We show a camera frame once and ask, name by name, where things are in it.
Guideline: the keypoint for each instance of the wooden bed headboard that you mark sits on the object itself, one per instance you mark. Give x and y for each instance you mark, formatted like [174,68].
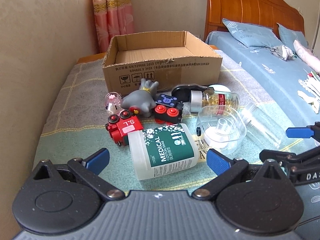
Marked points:
[268,13]

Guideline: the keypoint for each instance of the blue floral bed sheet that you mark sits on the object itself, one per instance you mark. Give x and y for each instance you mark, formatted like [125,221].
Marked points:
[278,77]

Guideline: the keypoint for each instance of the brown cardboard box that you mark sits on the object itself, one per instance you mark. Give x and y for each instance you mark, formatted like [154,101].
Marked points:
[168,57]

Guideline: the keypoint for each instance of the clear square plastic container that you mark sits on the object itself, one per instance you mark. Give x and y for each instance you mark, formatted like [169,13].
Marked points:
[220,128]

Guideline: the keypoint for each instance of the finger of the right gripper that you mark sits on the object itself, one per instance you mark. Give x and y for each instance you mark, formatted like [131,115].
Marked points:
[310,131]
[279,156]

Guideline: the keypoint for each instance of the grey rubber animal toy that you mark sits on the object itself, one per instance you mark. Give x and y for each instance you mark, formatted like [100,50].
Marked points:
[142,101]

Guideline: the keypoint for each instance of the black correction tape dispenser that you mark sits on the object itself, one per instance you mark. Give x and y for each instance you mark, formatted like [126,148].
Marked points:
[183,91]

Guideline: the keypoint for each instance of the medical cotton swab bottle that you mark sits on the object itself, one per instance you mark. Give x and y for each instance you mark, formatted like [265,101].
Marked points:
[162,150]

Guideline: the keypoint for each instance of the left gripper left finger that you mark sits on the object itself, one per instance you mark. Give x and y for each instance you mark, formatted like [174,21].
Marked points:
[60,198]

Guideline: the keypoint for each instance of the pink curtain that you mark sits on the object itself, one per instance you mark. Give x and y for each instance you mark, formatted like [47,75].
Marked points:
[112,17]

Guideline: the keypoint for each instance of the pink white garment on bed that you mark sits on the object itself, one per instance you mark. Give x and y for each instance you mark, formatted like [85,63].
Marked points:
[306,55]

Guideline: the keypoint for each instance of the grey green checked cloth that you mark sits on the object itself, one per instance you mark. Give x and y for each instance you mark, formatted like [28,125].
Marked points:
[75,127]

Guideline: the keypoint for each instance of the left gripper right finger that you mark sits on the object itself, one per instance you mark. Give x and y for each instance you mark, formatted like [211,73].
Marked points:
[258,199]

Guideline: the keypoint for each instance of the clear plastic cylinder tube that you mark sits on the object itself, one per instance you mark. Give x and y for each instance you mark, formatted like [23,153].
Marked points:
[261,128]

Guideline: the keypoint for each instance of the glass jar golden capsules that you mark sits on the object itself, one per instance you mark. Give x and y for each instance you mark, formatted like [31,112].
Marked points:
[199,99]

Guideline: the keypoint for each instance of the black toy car red wheels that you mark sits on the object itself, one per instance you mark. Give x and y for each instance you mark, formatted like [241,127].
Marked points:
[168,110]

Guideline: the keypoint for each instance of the blue floral pillow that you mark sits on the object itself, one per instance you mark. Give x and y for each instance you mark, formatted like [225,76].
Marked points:
[252,35]

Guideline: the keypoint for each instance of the red toy train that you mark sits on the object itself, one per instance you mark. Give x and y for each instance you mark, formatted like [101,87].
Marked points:
[120,125]

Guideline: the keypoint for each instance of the grey crumpled cloth on bed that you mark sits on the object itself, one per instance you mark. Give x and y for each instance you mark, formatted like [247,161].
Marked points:
[283,52]

